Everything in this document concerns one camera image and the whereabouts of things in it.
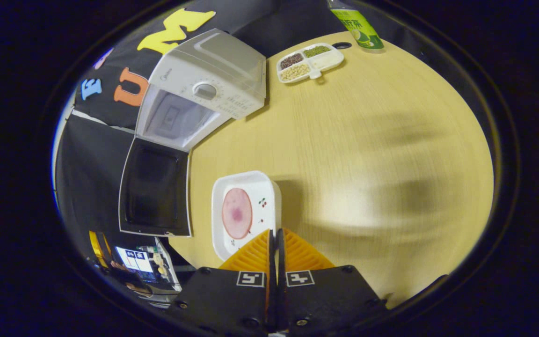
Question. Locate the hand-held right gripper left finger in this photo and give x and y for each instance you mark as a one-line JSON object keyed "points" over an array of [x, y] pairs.
{"points": [[225, 299]]}

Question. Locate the white microwave oven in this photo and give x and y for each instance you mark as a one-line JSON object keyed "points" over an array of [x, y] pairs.
{"points": [[218, 65]]}

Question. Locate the white divided bean tray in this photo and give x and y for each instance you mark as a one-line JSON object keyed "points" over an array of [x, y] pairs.
{"points": [[328, 61]]}

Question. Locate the white square plate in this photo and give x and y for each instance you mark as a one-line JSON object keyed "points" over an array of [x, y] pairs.
{"points": [[265, 187]]}

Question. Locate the green drink bottle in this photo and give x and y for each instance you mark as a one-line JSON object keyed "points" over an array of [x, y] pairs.
{"points": [[360, 30]]}

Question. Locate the pink ham slice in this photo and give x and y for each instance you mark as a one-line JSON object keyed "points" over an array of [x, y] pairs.
{"points": [[236, 213]]}

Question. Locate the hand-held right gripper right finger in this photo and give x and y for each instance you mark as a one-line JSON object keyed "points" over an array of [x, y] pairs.
{"points": [[330, 299]]}

